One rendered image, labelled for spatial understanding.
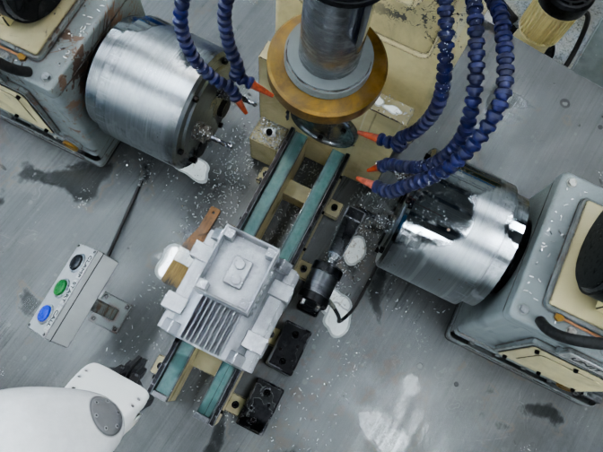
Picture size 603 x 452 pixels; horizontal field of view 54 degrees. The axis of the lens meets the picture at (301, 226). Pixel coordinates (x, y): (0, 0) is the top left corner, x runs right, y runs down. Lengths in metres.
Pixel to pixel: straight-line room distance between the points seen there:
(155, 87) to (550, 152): 0.96
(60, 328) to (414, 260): 0.62
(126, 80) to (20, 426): 0.66
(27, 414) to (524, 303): 0.75
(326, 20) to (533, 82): 0.97
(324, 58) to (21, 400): 0.54
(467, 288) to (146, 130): 0.64
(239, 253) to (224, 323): 0.12
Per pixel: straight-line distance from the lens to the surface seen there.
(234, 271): 0.99
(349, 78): 0.86
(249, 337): 1.02
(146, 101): 1.09
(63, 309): 1.07
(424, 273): 1.06
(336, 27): 0.75
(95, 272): 1.08
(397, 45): 1.12
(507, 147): 1.53
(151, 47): 1.12
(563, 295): 1.05
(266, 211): 1.23
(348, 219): 0.89
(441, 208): 1.02
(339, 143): 1.24
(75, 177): 1.45
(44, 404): 0.65
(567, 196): 1.12
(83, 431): 0.66
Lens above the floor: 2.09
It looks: 74 degrees down
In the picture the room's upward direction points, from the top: 12 degrees clockwise
